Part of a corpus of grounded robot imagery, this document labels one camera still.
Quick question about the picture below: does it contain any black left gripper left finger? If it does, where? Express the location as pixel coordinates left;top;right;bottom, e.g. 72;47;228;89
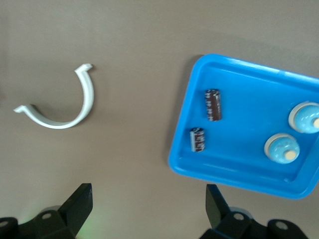
0;183;93;239

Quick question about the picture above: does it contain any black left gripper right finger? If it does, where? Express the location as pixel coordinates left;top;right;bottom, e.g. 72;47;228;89
199;184;307;239

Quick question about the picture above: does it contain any small dark capacitor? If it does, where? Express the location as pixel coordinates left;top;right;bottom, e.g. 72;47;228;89
189;127;206;152

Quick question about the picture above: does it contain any blue dome call bell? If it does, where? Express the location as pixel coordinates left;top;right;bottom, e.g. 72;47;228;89
288;101;319;134
264;133;301;165

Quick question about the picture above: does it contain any dark brown terminal block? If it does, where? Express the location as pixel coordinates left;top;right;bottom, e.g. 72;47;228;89
204;88;223;122

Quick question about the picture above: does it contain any blue plastic tray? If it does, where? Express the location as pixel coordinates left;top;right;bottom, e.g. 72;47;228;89
167;53;319;201

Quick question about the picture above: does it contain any white curved plastic clip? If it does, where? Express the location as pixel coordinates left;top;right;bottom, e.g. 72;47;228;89
13;64;95;129

